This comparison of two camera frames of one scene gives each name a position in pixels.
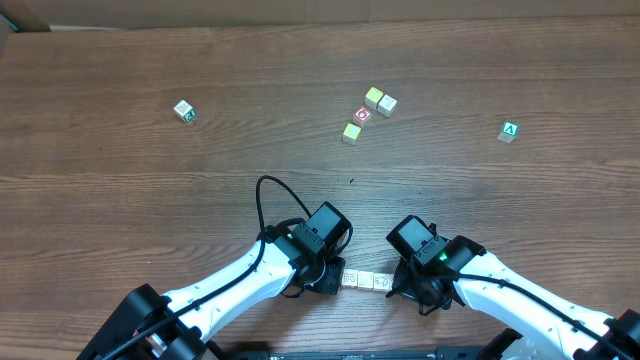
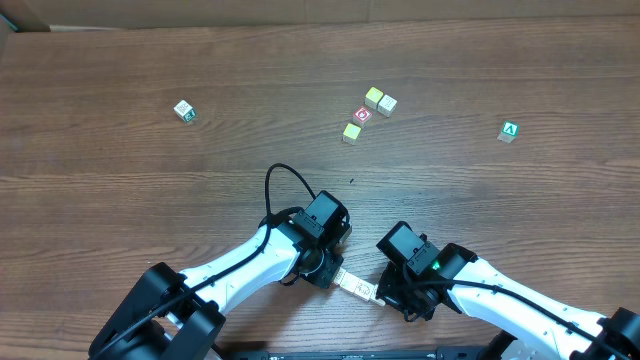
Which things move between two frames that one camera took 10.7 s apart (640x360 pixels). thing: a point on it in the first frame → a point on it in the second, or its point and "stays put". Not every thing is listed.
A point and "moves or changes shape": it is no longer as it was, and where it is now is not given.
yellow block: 365,280 → 347,281
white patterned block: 350,278 moves or changes shape
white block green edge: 382,282 moves or changes shape
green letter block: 509,131 stays put
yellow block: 373,97 stays put
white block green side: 185,111 stays put
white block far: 386,105 stays put
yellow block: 351,133 stays put
